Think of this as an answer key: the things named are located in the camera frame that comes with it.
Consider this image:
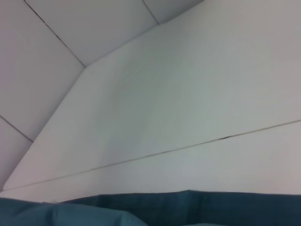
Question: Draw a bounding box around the teal T-shirt with FREE print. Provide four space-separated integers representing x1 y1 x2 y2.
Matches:
0 189 301 226

